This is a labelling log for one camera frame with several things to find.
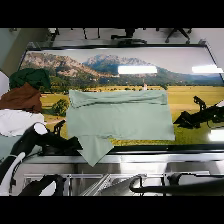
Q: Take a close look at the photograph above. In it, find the brown garment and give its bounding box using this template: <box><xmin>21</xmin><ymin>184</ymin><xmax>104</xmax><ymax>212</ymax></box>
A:
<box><xmin>0</xmin><ymin>82</ymin><xmax>44</xmax><ymax>115</ymax></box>

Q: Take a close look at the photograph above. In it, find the dark green garment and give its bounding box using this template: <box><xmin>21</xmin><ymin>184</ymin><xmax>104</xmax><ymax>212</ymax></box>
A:
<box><xmin>8</xmin><ymin>67</ymin><xmax>52</xmax><ymax>91</ymax></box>

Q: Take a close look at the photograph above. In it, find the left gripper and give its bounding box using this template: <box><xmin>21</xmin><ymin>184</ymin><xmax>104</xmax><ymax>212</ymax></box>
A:
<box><xmin>59</xmin><ymin>135</ymin><xmax>84</xmax><ymax>155</ymax></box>

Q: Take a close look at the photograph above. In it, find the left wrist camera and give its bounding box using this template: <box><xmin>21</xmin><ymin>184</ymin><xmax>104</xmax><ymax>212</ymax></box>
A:
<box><xmin>52</xmin><ymin>119</ymin><xmax>67</xmax><ymax>136</ymax></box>

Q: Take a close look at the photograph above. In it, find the black office chair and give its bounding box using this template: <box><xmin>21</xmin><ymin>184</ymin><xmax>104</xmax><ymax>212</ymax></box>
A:
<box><xmin>164</xmin><ymin>28</ymin><xmax>193</xmax><ymax>45</ymax></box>
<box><xmin>110</xmin><ymin>28</ymin><xmax>148</xmax><ymax>46</ymax></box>

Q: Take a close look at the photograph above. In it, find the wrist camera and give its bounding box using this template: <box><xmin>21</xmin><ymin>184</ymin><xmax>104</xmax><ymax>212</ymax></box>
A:
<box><xmin>52</xmin><ymin>119</ymin><xmax>67</xmax><ymax>136</ymax></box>
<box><xmin>192</xmin><ymin>95</ymin><xmax>207</xmax><ymax>113</ymax></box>

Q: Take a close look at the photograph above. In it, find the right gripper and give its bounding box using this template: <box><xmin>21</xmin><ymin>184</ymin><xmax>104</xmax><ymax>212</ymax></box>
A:
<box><xmin>172</xmin><ymin>111</ymin><xmax>201</xmax><ymax>130</ymax></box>

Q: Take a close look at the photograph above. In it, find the white garment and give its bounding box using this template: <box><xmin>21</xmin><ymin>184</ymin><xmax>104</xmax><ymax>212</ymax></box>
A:
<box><xmin>0</xmin><ymin>108</ymin><xmax>46</xmax><ymax>138</ymax></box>

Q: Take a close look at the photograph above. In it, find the pale green T-shirt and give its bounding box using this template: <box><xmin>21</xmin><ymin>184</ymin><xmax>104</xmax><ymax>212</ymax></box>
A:
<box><xmin>65</xmin><ymin>89</ymin><xmax>176</xmax><ymax>168</ymax></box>

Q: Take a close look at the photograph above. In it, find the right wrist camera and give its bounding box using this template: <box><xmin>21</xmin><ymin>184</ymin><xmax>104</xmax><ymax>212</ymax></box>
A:
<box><xmin>192</xmin><ymin>95</ymin><xmax>207</xmax><ymax>113</ymax></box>

